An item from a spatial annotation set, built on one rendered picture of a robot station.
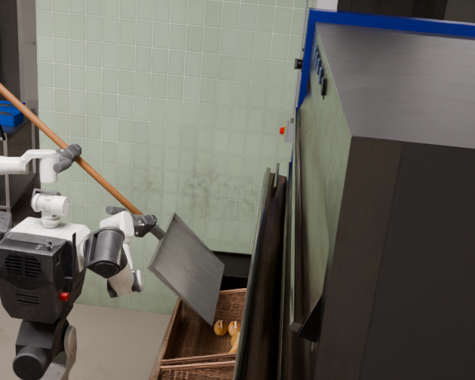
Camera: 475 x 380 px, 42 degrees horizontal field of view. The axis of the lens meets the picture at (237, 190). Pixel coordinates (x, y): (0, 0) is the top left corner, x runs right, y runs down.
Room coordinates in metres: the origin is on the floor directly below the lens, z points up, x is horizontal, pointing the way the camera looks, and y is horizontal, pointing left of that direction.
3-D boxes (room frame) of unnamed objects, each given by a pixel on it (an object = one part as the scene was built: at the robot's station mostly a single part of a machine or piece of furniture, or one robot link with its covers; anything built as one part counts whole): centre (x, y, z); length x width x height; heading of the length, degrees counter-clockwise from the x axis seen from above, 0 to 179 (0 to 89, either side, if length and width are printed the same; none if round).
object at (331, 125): (1.84, -0.25, 2.00); 1.80 x 0.08 x 0.21; 177
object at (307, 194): (1.84, -0.22, 1.80); 1.79 x 0.11 x 0.19; 177
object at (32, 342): (1.86, 0.64, 1.01); 0.28 x 0.13 x 0.18; 178
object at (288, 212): (1.84, -0.22, 1.54); 1.79 x 0.11 x 0.19; 177
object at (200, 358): (2.43, 0.01, 0.72); 0.56 x 0.49 x 0.28; 178
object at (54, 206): (1.95, 0.63, 1.47); 0.10 x 0.07 x 0.09; 83
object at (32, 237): (1.89, 0.64, 1.27); 0.34 x 0.30 x 0.36; 83
